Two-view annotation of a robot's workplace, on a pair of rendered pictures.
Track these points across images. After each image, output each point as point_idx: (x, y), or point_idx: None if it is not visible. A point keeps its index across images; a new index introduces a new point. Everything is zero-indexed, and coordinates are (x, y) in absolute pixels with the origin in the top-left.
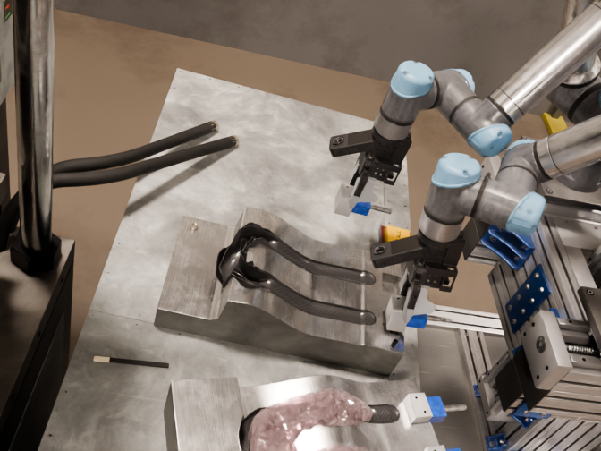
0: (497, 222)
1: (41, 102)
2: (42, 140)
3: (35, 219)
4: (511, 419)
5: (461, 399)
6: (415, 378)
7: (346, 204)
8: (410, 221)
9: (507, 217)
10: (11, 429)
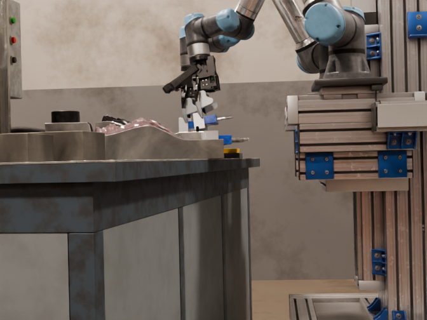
0: (213, 25)
1: (2, 49)
2: (3, 71)
3: (0, 126)
4: (379, 284)
5: (357, 317)
6: (223, 158)
7: (183, 122)
8: (247, 158)
9: (215, 19)
10: None
